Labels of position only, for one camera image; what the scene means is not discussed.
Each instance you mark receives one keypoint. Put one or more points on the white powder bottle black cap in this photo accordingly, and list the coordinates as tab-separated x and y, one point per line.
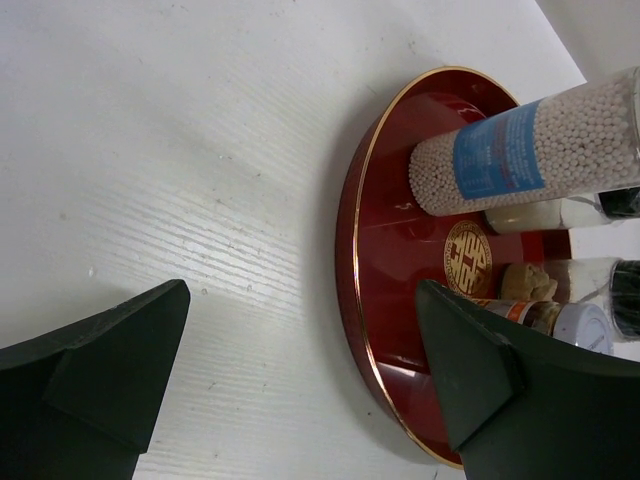
566	213

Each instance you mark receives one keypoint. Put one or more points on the brown spice bottle black cap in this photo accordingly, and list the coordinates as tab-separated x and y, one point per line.
611	283

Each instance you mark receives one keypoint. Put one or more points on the tall bottle blue label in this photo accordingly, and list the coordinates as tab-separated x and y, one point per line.
580	141

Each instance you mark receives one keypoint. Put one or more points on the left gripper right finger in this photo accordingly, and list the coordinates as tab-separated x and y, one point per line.
518	404

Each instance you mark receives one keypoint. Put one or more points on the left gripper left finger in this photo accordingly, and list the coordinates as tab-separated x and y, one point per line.
82	401

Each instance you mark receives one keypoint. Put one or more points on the red round lacquer tray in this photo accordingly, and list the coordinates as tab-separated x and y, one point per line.
386	244

